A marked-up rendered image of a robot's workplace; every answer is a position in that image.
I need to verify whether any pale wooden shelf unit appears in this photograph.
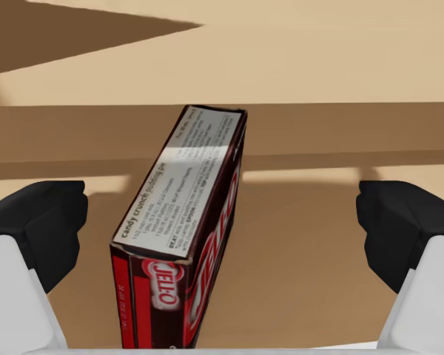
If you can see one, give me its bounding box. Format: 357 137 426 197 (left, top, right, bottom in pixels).
0 0 444 351

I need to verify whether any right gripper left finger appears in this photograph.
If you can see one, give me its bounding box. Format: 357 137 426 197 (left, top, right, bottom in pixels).
0 180 90 351

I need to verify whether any dark red carton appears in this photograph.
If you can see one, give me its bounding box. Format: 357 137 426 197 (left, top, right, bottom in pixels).
109 104 249 351

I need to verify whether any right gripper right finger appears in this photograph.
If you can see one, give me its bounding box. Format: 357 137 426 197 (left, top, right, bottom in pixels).
355 180 444 351

